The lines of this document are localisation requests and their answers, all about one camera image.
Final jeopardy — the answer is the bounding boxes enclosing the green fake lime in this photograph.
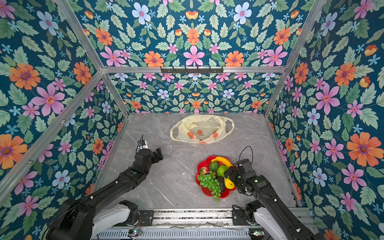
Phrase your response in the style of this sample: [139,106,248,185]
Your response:
[216,165,229,178]

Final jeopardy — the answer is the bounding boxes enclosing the yellow fake banana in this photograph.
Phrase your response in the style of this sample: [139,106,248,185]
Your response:
[211,157,233,168]

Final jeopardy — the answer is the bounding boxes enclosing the dark purple fake avocado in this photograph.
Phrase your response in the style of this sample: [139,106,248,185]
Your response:
[216,176,226,193]

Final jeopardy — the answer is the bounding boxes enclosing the yellow fake lemon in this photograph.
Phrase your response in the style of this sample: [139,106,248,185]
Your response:
[224,178,236,190]

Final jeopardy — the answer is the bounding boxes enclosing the green fake avocado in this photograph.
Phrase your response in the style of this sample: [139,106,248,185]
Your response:
[209,161,220,172]

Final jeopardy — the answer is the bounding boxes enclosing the green fake grapes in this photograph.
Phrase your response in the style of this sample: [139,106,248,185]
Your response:
[196,173,221,202]

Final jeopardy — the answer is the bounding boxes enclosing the red flower-shaped plastic plate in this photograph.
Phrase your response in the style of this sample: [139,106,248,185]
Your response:
[195,156,237,202]

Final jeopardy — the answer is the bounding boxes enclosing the red fake strawberry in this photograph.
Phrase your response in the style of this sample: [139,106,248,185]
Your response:
[200,167,210,175]

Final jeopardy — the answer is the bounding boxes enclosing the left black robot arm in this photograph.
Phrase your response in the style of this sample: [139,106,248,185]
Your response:
[43,148,164,240]

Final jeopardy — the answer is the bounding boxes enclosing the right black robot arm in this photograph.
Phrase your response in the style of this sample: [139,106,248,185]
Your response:
[224,159,324,240]

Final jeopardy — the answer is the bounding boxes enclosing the white vent grille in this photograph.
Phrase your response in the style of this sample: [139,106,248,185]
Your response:
[92,228,251,240]

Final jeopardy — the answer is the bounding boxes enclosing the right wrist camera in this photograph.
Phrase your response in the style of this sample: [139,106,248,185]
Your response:
[236,159,257,178]

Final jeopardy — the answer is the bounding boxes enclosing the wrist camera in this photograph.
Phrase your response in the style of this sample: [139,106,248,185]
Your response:
[236,159,257,178]
[137,140,148,151]

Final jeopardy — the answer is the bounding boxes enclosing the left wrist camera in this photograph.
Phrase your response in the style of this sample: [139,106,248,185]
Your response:
[137,140,148,151]

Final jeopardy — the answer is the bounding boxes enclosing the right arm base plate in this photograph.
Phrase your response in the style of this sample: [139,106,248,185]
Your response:
[231,200,262,226]

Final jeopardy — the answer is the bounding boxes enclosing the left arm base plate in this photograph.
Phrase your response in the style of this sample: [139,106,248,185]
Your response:
[115,210,155,227]

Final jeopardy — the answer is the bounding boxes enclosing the aluminium front rail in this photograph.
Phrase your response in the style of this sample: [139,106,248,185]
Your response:
[68,208,316,229]

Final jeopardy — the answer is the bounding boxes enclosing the black hook rail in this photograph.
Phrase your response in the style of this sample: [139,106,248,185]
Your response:
[160,67,224,74]

